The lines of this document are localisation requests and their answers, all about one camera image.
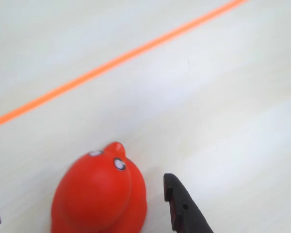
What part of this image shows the red rubber duck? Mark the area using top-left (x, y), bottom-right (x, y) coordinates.
top-left (50, 141), bottom-right (148, 233)

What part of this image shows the orange tape line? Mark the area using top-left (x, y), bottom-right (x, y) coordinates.
top-left (0, 0), bottom-right (249, 132)

